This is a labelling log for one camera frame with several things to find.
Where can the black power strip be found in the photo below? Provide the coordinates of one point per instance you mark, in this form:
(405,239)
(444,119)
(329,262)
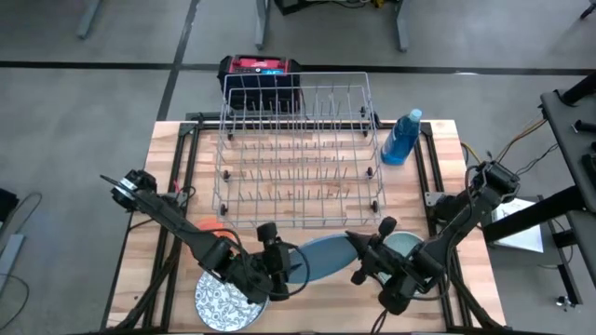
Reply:
(298,4)

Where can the grey metal desk leg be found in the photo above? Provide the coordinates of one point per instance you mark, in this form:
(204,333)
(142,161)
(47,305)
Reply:
(403,25)
(89,18)
(262,23)

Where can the orange cup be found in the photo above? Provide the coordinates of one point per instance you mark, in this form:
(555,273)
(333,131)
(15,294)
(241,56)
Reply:
(207,225)

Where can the grey lace-patterned plate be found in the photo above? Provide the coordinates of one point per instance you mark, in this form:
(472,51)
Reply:
(223,307)

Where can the black cylinder tool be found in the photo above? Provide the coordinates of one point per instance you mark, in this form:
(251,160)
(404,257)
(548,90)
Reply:
(584,126)

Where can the black box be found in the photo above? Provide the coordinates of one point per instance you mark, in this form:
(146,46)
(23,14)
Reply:
(7,205)

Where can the small metal fitting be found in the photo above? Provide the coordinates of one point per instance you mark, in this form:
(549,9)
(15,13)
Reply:
(564,301)

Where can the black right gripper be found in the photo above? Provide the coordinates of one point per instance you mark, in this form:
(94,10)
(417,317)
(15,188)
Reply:
(391,265)

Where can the large plain blue plate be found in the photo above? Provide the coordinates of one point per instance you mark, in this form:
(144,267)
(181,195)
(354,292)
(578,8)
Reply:
(326,256)

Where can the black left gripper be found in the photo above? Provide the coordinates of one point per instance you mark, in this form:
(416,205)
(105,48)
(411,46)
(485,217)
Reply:
(265,274)

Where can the red and black toolbox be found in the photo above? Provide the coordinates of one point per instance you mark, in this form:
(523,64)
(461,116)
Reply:
(258,65)

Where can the black aluminium table frame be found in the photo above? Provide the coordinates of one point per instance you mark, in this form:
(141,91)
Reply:
(205,124)

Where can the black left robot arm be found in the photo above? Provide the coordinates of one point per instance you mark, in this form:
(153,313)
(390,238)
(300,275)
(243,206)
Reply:
(163,211)

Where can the black chair leg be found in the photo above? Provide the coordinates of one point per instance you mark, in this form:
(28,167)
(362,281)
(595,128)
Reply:
(589,8)

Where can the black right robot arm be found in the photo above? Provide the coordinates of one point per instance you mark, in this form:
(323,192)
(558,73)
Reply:
(461,216)

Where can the light teal plate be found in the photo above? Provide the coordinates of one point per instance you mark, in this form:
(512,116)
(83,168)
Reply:
(405,244)

